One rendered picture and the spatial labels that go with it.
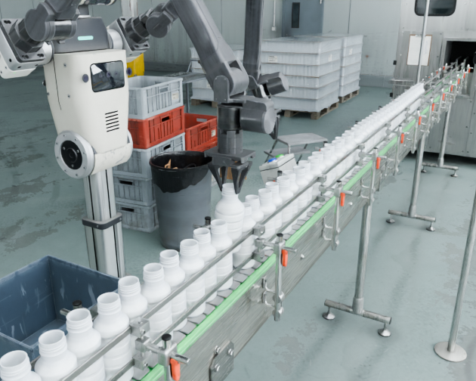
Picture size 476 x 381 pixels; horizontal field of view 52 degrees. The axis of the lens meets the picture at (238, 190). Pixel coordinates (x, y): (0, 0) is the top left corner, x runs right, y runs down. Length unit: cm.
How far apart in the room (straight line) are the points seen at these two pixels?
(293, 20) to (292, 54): 431
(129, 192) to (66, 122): 225
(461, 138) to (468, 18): 123
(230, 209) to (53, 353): 52
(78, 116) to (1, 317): 61
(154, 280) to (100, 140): 75
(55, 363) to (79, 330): 6
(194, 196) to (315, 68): 476
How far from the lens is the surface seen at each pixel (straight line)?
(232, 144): 107
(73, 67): 153
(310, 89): 779
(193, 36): 108
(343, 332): 277
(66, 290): 154
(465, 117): 579
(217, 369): 116
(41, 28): 136
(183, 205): 334
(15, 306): 151
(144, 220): 382
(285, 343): 265
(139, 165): 369
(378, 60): 1155
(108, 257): 178
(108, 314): 86
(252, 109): 104
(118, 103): 163
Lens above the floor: 162
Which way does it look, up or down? 20 degrees down
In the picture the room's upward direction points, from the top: straight up
